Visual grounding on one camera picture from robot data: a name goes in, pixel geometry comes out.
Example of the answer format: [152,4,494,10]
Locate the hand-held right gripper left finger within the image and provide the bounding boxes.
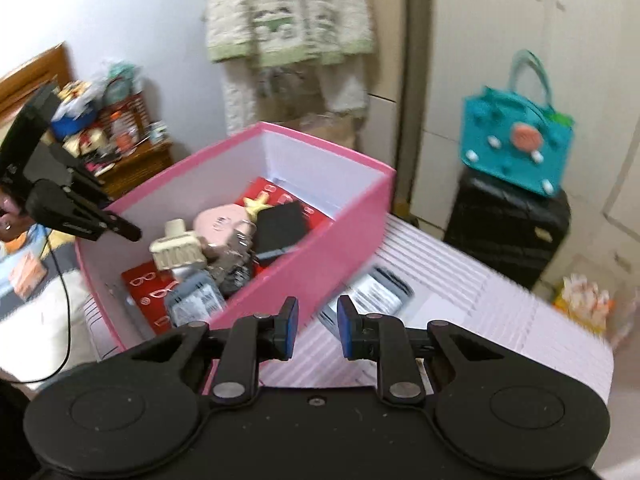
[131,296,300,408]

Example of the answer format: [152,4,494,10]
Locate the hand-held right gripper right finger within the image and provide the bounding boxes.
[336,295,506,405]

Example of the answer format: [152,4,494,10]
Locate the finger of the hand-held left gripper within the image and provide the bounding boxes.
[47,142,114,209]
[25,179,143,243]

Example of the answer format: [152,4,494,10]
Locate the pink cardboard box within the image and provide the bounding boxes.
[75,121,398,396]

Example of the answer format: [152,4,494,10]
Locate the bunch of metal keys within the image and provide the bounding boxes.
[207,232,257,286]

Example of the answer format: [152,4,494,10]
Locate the black rectangular case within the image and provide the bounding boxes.
[252,202,309,261]

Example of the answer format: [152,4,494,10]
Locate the blue-grey zip bag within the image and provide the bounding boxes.
[165,270,227,332]

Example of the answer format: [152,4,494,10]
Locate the cream hair clip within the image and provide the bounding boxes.
[149,219,207,272]

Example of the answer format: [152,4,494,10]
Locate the yellow starfish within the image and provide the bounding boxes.
[242,192,273,221]

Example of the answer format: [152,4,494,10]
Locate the pink rounded compact case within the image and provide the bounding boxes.
[192,202,251,248]

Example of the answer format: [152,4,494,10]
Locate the person's left hand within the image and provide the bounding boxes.
[0,182,27,247]

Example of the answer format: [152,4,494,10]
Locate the pile of small toiletries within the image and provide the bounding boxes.
[50,60,171,176]

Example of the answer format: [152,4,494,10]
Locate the wooden nightstand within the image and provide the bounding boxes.
[97,137,174,198]

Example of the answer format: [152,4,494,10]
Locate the wooden headboard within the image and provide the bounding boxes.
[0,42,76,128]

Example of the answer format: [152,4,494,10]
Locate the printed bedsheet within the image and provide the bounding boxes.
[0,220,86,311]

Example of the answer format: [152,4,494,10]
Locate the red printed paper sheet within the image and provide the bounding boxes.
[121,176,335,337]

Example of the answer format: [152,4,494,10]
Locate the black suitcase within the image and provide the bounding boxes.
[444,170,572,291]

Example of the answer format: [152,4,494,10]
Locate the beige cabinet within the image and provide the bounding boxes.
[357,0,413,166]

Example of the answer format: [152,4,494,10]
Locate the white plastic bag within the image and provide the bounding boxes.
[552,272,627,347]

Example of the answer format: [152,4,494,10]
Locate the black clothes rack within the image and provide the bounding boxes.
[395,0,432,213]

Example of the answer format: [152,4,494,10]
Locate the teal felt handbag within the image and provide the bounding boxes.
[460,50,576,197]

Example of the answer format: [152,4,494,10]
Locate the white and green knit cardigan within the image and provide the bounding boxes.
[205,0,377,67]

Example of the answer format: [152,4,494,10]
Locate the grey three-door wardrobe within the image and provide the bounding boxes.
[422,0,640,311]

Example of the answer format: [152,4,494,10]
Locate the black cable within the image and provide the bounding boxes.
[0,230,72,385]

